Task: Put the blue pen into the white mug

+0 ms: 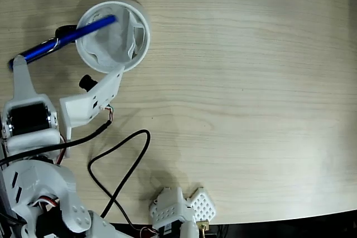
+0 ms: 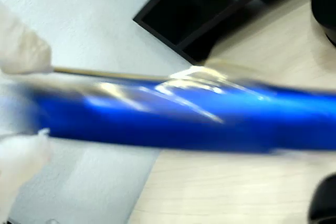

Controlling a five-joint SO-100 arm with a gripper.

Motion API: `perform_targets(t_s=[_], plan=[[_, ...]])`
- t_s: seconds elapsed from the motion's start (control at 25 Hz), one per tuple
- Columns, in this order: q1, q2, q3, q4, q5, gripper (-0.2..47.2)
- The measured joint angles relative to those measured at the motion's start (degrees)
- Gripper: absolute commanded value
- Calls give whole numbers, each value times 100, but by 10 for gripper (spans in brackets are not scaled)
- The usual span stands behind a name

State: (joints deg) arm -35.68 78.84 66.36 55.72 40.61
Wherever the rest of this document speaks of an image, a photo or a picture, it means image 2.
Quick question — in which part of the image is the blue pen with gold clip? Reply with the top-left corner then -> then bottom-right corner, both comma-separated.
23,65 -> 336,157

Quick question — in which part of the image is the black round object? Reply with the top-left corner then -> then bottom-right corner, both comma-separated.
308,173 -> 336,224
310,0 -> 336,46

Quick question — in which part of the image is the black frame stand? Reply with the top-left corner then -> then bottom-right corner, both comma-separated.
132,0 -> 289,63

